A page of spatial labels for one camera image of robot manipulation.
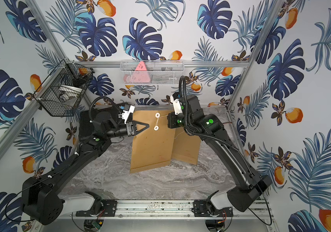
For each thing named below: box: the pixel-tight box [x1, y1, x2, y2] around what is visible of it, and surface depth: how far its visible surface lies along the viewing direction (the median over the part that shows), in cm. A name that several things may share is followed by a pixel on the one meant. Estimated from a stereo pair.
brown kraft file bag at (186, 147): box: [171, 127, 202, 165], surface depth 95 cm
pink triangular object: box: [123, 60, 151, 84], surface depth 92 cm
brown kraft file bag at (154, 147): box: [130, 109, 176, 174], surface depth 70 cm
